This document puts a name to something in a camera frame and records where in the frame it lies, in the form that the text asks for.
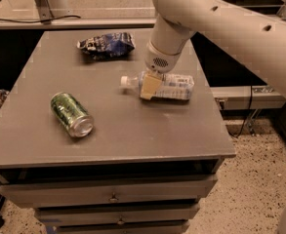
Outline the bottom grey drawer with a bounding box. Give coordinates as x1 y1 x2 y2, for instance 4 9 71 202
57 220 189 234

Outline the grey drawer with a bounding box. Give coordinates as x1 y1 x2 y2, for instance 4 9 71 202
57 220 189 234
35 202 199 226
0 175 217 208

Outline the green soda can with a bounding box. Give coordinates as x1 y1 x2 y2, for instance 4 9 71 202
50 92 94 137

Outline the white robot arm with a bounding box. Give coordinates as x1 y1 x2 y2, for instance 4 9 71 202
145 0 286 98

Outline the blue chip bag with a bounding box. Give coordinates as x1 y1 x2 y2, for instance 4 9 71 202
77 32 135 60

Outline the middle grey drawer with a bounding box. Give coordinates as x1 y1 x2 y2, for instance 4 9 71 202
35 202 199 226

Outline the black cable on rail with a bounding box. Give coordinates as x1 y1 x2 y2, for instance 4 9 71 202
0 15 82 24

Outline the grey drawer cabinet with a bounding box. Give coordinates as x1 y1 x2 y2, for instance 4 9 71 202
0 27 237 234

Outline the grey metal rail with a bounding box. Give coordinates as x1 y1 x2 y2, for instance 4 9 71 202
0 15 286 30

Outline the top grey drawer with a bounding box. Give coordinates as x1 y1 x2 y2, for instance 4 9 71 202
0 175 217 208

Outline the blue label plastic bottle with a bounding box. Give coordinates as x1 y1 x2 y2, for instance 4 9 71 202
120 71 194 100

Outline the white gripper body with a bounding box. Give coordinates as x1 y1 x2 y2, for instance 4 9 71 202
144 41 182 73

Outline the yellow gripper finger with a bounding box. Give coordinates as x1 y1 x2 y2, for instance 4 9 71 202
141 70 163 99

